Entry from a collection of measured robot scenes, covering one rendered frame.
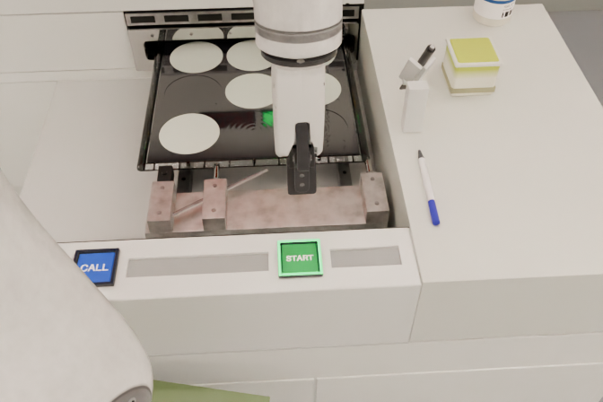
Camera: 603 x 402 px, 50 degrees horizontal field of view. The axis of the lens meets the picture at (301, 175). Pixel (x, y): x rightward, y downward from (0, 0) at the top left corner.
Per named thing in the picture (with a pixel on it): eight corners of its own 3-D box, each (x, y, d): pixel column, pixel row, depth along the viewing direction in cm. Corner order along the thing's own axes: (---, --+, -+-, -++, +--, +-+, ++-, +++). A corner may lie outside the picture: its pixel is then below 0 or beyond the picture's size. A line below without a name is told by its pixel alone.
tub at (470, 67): (439, 70, 110) (445, 37, 105) (482, 68, 111) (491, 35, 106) (449, 99, 105) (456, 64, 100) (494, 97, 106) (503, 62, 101)
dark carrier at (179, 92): (165, 40, 129) (165, 38, 128) (338, 35, 130) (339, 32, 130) (147, 163, 105) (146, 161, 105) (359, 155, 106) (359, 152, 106)
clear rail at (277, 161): (137, 167, 105) (135, 161, 104) (369, 158, 107) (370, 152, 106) (136, 173, 104) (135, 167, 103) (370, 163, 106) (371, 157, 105)
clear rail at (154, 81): (158, 39, 130) (157, 34, 129) (165, 39, 130) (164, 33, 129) (136, 173, 104) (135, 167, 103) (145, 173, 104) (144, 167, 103)
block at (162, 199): (154, 193, 102) (152, 180, 100) (177, 192, 102) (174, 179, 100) (149, 233, 97) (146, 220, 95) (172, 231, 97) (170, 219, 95)
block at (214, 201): (205, 191, 103) (204, 178, 101) (227, 190, 103) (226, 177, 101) (204, 231, 97) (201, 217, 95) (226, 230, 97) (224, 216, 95)
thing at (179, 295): (24, 304, 95) (-9, 245, 85) (397, 285, 97) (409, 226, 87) (7, 362, 89) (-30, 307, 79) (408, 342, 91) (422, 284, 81)
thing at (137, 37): (136, 65, 131) (127, 25, 124) (354, 58, 133) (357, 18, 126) (135, 71, 130) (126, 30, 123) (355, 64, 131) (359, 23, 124)
